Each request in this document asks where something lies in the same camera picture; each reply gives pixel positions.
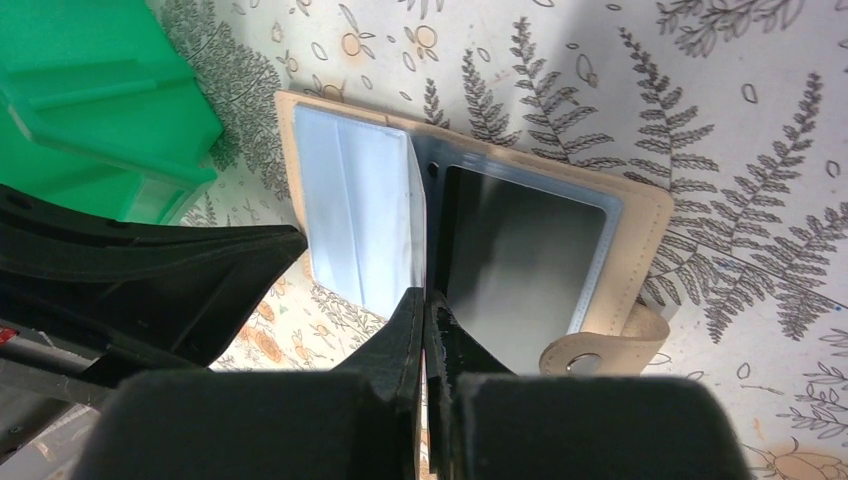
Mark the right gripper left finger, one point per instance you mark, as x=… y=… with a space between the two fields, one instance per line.
x=386 y=435

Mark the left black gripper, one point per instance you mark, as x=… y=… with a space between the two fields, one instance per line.
x=87 y=302

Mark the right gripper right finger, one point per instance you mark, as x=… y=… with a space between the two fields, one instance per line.
x=464 y=415

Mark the black credit card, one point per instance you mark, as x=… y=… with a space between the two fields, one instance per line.
x=520 y=259

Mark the beige blue card holder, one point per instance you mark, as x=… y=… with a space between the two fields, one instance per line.
x=371 y=192

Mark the green plastic bin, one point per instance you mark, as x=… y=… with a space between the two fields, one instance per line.
x=99 y=113

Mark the floral patterned table mat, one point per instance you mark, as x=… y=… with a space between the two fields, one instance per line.
x=737 y=108

